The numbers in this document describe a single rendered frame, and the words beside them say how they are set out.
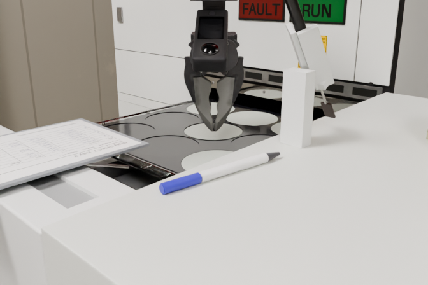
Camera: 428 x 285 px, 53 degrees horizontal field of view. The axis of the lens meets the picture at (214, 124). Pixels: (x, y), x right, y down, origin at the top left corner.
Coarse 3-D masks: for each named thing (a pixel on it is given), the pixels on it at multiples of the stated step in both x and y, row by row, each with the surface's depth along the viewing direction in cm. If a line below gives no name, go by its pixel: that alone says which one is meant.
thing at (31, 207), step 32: (0, 128) 56; (0, 192) 38; (32, 192) 38; (64, 192) 39; (96, 192) 38; (128, 192) 38; (0, 224) 37; (32, 224) 33; (0, 256) 39; (32, 256) 34
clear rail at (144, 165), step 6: (114, 156) 64; (120, 156) 63; (126, 156) 63; (132, 156) 62; (126, 162) 62; (132, 162) 61; (138, 162) 61; (144, 162) 60; (138, 168) 61; (144, 168) 60; (150, 168) 59; (156, 168) 58; (162, 168) 58; (156, 174) 58; (162, 174) 57; (168, 174) 57; (174, 174) 56
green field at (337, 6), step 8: (304, 0) 82; (312, 0) 81; (320, 0) 80; (328, 0) 79; (336, 0) 77; (344, 0) 76; (304, 8) 82; (312, 8) 81; (320, 8) 80; (328, 8) 79; (336, 8) 78; (304, 16) 82; (312, 16) 81; (320, 16) 80; (328, 16) 79; (336, 16) 78
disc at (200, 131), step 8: (192, 128) 77; (200, 128) 77; (224, 128) 77; (232, 128) 77; (192, 136) 72; (200, 136) 72; (208, 136) 72; (216, 136) 72; (224, 136) 72; (232, 136) 72
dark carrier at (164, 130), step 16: (160, 112) 87; (176, 112) 88; (272, 112) 87; (112, 128) 77; (128, 128) 77; (144, 128) 77; (160, 128) 77; (176, 128) 77; (240, 128) 77; (256, 128) 77; (160, 144) 69; (176, 144) 69; (192, 144) 69; (208, 144) 68; (224, 144) 68; (240, 144) 69; (144, 160) 62; (160, 160) 62; (176, 160) 62
